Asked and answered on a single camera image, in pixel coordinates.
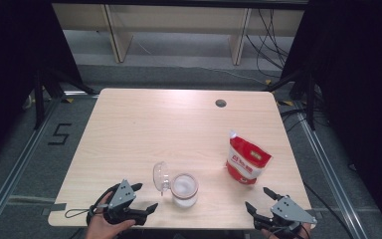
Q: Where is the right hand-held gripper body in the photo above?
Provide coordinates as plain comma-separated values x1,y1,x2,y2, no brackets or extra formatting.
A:
254,195,317,238

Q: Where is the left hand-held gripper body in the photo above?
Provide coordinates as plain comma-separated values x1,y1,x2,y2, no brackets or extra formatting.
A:
103,179,148,226

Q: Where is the clear glass jar with lid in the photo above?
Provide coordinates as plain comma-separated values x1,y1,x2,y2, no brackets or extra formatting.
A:
152,161,200,209

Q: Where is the red and white pouch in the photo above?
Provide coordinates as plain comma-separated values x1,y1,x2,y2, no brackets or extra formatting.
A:
226,129,273,185

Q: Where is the person's right hand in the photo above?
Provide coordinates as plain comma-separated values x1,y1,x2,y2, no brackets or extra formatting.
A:
261,222,312,239

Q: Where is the person's left hand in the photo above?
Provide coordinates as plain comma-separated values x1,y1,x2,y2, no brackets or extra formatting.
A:
85,193,136,239

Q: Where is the black metal stand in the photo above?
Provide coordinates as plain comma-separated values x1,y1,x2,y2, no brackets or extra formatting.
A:
33,65,97,130
264,65,318,131

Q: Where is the black curtain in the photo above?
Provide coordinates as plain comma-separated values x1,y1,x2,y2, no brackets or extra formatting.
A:
0,0,85,168
280,0,382,230

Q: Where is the light wooden shelf unit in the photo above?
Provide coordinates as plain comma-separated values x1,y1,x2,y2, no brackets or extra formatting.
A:
53,3,304,66

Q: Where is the black floor cable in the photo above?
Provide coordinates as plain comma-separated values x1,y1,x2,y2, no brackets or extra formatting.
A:
302,181,356,239

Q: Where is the black wrist strap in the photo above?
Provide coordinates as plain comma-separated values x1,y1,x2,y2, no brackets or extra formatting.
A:
64,184,120,230

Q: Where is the aluminium floor rail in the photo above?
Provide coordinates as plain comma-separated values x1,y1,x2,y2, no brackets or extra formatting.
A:
0,97,62,231
294,105,363,239

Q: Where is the thin white floor cable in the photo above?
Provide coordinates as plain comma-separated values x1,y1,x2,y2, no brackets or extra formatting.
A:
134,35,271,85

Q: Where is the bundle of black cables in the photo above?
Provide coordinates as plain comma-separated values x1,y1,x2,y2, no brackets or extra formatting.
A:
245,9,291,80

